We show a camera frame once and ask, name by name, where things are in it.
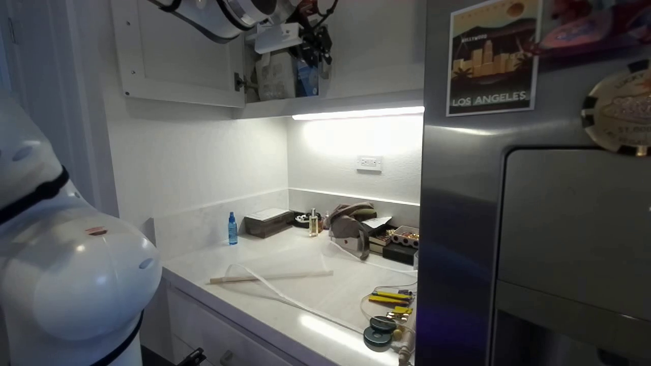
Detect under-cabinet light strip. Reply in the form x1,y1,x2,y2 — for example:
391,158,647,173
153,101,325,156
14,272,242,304
291,104,430,125

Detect yellow handled pliers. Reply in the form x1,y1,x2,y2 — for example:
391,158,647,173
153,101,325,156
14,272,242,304
366,286,418,309

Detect Los Angeles poster magnet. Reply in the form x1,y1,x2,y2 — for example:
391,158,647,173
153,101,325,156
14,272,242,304
444,0,545,117

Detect black drawer handle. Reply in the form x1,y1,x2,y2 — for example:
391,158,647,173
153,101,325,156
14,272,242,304
177,345,209,366

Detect brown crumpled cloth pile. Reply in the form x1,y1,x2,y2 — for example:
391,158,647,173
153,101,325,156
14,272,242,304
325,202,379,231

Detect stainless steel refrigerator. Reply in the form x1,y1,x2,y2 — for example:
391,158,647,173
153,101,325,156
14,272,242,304
415,0,651,366

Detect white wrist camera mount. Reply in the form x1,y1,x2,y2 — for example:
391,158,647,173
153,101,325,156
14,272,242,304
253,22,305,58

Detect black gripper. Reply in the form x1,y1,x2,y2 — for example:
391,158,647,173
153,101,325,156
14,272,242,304
297,24,335,69

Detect small amber bottle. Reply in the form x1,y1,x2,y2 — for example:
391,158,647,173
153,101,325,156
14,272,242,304
307,208,324,238

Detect small yellow object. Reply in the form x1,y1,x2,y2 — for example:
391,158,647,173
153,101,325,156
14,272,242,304
386,306,418,321

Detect grey crumpled bag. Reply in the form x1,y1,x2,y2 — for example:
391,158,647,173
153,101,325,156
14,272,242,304
329,213,375,262

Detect red pink fridge magnet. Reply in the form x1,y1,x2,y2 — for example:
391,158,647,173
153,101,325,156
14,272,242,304
540,0,651,69

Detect white bag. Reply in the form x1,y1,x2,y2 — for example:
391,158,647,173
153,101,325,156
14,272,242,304
254,51,297,104

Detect black box with holes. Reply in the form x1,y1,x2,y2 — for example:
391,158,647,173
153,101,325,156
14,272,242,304
382,225,422,267

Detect dark tape roll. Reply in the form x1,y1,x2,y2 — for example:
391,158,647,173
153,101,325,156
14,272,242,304
362,327,397,351
368,316,400,335

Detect white base cabinet drawer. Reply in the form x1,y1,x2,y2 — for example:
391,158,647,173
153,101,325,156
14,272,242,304
140,280,328,366

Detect blue packet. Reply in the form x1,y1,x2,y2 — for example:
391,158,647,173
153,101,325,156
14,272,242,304
291,58,324,100

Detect round poker chip magnet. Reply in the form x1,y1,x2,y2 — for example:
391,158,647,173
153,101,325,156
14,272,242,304
580,60,651,158

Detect white wall cabinet frame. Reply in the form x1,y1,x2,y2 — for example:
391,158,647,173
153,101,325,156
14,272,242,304
233,0,430,121

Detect refrigerator dispenser panel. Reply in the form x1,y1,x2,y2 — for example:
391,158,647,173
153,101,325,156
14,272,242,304
488,147,651,366

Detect rolled white paper tube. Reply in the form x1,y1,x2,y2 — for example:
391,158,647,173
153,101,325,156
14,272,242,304
207,268,335,286

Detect blue plastic bottle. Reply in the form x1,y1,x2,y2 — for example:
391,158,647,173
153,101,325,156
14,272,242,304
227,210,240,249

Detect white wall outlet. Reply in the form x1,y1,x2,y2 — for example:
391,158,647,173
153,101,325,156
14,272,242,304
357,155,386,175

